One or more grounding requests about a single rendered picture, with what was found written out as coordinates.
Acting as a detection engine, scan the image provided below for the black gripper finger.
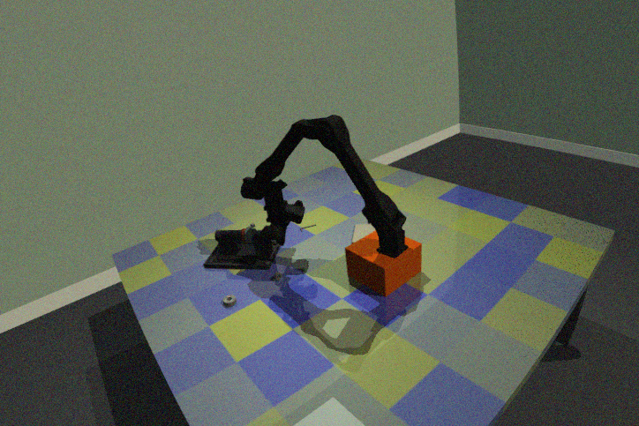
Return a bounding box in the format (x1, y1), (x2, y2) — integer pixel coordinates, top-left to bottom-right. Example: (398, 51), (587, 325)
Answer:
(283, 220), (290, 243)
(276, 228), (287, 246)

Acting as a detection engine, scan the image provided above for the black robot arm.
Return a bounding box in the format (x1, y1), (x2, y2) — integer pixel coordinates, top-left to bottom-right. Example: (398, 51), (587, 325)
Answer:
(240, 115), (408, 258)

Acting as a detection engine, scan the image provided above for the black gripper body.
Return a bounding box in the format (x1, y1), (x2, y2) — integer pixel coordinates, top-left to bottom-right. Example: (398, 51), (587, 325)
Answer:
(260, 200), (286, 240)

